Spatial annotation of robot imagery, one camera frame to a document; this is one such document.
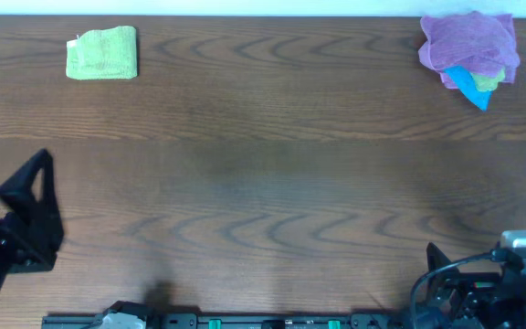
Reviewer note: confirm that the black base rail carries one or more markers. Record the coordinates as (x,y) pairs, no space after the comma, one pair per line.
(193,321)

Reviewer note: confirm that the green clamp on rail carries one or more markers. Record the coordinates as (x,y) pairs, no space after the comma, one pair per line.
(215,324)
(334,324)

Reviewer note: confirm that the purple cloth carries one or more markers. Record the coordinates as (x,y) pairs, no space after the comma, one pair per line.
(484,45)

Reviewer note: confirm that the yellow-green small cloth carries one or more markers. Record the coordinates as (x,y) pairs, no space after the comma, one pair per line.
(486,83)

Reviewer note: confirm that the green microfiber cloth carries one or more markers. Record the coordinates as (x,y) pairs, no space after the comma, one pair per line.
(108,54)

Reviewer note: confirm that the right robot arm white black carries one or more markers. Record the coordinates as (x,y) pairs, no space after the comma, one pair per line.
(420,316)

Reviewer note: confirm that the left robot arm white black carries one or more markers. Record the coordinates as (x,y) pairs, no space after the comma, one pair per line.
(31,230)

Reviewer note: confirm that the blue cloth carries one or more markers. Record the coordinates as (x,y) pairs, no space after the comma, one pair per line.
(467,86)

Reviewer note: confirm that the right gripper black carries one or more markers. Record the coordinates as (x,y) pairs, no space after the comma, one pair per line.
(448,283)

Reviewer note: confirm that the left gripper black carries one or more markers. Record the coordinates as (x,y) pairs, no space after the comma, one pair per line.
(12,242)

